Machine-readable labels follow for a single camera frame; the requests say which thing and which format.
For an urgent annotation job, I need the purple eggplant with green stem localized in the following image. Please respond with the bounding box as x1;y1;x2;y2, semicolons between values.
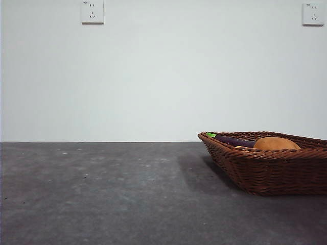
206;132;257;149

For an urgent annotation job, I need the brown potato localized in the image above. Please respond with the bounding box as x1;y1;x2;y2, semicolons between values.
253;137;301;151

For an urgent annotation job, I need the brown wicker basket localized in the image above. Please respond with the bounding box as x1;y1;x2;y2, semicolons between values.
197;131;327;197

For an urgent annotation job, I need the white wall socket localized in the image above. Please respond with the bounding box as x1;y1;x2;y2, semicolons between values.
81;1;105;25
302;3;324;26

